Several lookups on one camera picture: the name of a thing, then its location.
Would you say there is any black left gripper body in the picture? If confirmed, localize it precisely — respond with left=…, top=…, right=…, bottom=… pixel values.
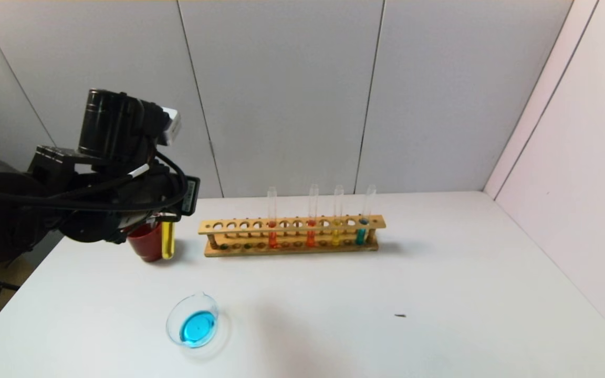
left=152, top=172, right=201, bottom=217

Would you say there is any red plastic cup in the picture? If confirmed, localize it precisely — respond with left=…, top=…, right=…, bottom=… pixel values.
left=127, top=222, right=164, bottom=263

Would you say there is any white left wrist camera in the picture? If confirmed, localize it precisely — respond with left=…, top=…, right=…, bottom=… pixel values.
left=160, top=107, right=181, bottom=146

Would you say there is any clear glass beaker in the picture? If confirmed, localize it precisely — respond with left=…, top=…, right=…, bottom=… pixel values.
left=166, top=292, right=220, bottom=348

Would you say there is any yellow pigment glass test tube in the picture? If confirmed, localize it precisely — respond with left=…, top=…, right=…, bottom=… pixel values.
left=161, top=220, right=176, bottom=260
left=331, top=185, right=345, bottom=247

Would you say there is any thin black camera cable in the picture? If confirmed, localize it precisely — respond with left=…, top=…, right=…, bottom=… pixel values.
left=0, top=151, right=189, bottom=212

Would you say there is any orange pigment glass test tube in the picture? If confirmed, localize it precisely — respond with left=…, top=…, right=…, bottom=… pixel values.
left=265, top=187, right=278, bottom=249
left=306, top=184, right=319, bottom=248

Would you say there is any wooden test tube rack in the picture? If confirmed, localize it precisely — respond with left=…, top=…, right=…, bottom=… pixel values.
left=199, top=214, right=387, bottom=258

